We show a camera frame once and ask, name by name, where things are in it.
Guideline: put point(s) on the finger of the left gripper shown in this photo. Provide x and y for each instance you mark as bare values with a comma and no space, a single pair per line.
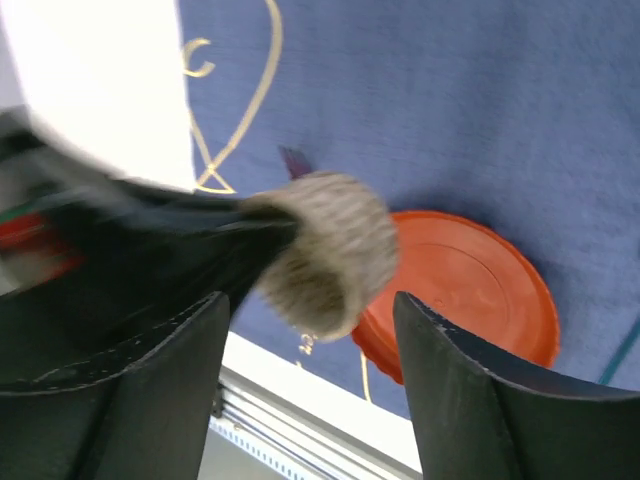
240,240

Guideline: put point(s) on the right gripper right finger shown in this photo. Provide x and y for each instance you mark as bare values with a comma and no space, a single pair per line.
479,412

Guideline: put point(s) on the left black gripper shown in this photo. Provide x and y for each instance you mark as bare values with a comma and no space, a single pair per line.
97,258

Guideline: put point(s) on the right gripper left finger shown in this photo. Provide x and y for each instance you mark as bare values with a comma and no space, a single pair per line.
138,410

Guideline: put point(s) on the small speckled ceramic cup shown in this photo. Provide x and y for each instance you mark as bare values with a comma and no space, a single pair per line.
344,253

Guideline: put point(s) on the red plate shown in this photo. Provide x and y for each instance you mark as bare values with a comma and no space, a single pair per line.
471,276

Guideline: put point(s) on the blue metal spoon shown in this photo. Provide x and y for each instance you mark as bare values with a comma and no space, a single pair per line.
620,354

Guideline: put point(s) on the blue cloth placemat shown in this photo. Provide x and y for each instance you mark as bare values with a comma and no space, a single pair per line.
522,116

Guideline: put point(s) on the iridescent metal fork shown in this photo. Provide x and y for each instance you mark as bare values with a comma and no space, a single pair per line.
295,162

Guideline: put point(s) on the perforated cable duct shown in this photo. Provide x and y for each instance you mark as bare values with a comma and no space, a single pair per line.
233,453

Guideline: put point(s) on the aluminium mounting rail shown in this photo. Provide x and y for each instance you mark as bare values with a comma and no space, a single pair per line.
333,433

